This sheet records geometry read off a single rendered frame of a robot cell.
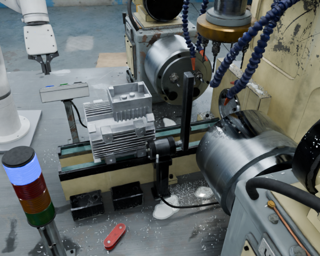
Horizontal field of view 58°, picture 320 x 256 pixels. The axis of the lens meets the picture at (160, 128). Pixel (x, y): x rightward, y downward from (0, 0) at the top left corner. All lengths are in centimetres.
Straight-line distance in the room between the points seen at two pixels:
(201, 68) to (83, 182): 63
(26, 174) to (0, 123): 75
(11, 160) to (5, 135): 77
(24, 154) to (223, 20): 60
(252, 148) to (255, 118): 11
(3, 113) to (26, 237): 53
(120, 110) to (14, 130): 62
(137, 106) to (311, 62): 51
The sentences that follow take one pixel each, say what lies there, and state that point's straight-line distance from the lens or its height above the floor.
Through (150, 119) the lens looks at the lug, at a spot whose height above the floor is 108.
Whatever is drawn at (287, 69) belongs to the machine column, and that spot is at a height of 119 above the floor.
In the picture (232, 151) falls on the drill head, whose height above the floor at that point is 113.
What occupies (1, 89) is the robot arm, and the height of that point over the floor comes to 104.
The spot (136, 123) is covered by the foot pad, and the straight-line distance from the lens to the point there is 88.
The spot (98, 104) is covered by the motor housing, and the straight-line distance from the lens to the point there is 93.
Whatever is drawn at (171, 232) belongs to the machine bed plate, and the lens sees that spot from 95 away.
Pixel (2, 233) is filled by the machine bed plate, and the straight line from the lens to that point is 106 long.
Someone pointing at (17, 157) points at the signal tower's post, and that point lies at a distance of 62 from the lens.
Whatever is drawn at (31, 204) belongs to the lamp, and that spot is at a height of 111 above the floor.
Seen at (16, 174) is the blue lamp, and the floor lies 120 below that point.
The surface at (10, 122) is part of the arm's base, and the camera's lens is 135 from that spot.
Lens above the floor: 160
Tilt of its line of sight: 37 degrees down
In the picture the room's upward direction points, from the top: straight up
